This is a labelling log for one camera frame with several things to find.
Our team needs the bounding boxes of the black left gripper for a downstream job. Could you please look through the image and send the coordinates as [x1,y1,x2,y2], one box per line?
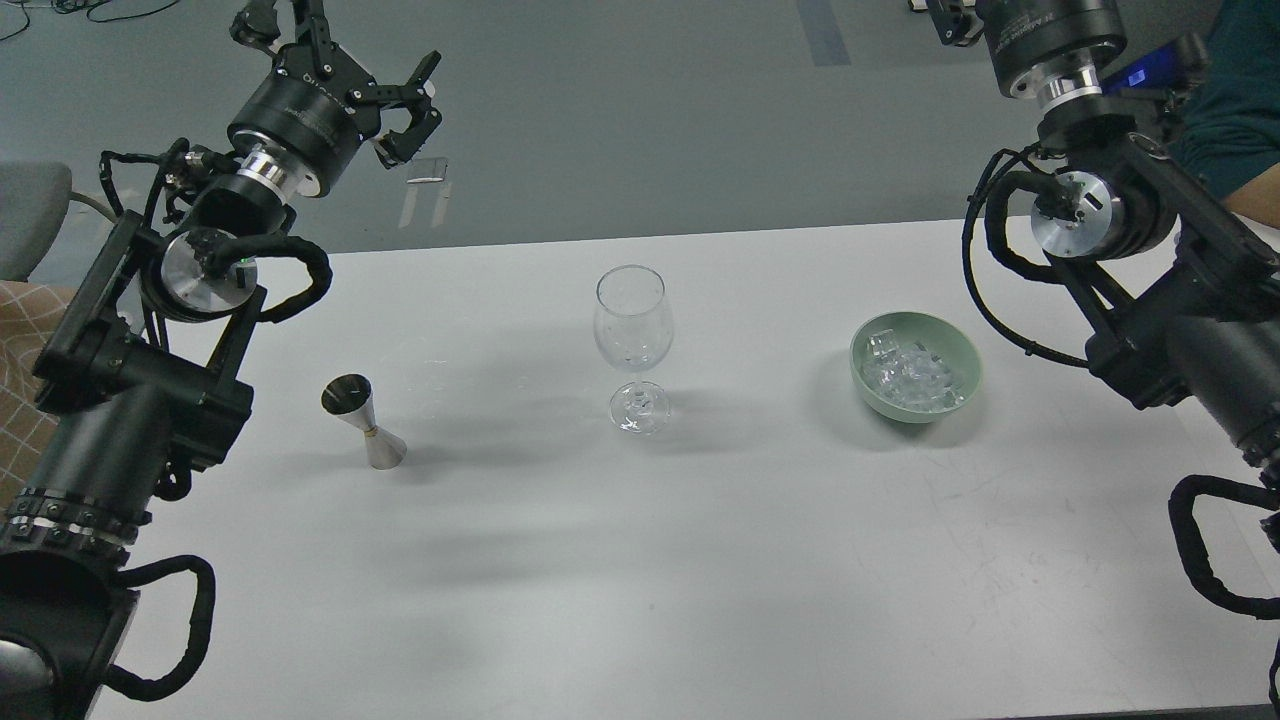
[228,1,443,197]

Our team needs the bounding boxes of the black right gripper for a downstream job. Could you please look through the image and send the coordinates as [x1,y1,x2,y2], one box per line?
[908,0,1126,99]

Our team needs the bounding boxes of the steel cocktail jigger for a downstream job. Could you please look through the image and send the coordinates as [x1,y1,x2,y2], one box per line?
[320,373,407,470]

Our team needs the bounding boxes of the clear ice cubes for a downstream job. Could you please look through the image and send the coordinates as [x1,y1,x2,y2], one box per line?
[860,331,968,414]

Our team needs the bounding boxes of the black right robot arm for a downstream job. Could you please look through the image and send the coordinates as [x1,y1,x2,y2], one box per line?
[913,1,1277,621]

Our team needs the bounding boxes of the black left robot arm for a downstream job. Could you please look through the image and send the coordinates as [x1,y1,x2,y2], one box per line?
[3,1,442,719]

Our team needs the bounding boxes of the clear wine glass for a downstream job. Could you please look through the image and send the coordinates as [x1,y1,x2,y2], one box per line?
[593,264,675,436]

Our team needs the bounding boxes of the person in teal shirt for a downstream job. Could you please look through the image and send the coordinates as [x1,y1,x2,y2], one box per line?
[1172,1,1279,229]

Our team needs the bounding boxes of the grey chair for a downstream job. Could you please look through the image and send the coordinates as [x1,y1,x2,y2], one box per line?
[1,160,116,282]

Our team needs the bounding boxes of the green bowl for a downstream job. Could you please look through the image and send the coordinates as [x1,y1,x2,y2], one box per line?
[847,311,984,425]

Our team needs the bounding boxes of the black floor cables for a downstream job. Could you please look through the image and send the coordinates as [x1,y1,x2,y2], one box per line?
[0,0,183,44]

